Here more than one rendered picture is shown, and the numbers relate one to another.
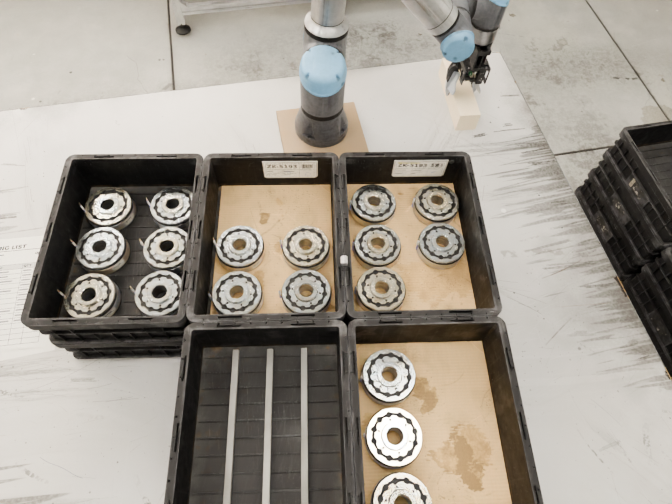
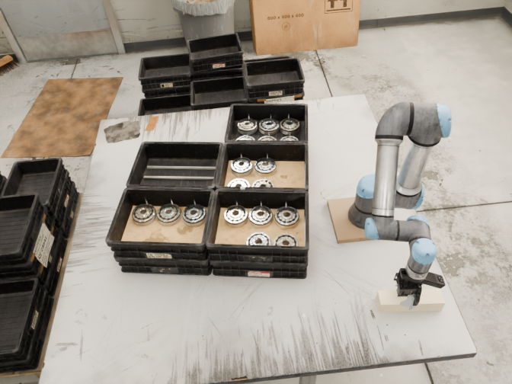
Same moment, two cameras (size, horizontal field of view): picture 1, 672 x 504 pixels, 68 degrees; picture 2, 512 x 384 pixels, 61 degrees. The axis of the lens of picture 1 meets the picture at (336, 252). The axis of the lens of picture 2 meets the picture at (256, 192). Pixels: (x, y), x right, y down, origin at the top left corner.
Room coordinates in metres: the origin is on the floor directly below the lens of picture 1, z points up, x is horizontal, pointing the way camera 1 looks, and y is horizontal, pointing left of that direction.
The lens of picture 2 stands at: (0.79, -1.23, 2.30)
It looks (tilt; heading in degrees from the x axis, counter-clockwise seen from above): 48 degrees down; 103
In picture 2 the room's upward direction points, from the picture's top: 5 degrees counter-clockwise
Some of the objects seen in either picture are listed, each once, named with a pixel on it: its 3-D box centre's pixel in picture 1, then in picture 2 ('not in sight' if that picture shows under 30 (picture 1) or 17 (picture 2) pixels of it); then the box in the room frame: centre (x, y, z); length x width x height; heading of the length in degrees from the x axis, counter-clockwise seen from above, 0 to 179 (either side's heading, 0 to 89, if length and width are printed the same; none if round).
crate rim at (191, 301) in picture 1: (269, 231); (264, 166); (0.52, 0.14, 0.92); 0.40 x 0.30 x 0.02; 5
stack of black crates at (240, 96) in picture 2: not in sight; (221, 109); (-0.01, 1.30, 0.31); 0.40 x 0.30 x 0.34; 15
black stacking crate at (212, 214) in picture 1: (271, 243); (264, 174); (0.52, 0.14, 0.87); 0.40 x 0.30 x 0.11; 5
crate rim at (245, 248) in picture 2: (413, 229); (259, 219); (0.55, -0.16, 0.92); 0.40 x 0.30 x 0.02; 5
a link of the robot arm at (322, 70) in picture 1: (322, 79); (372, 192); (1.00, 0.06, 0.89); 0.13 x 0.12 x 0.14; 2
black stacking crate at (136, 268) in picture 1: (130, 246); (267, 132); (0.49, 0.44, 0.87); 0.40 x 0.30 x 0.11; 5
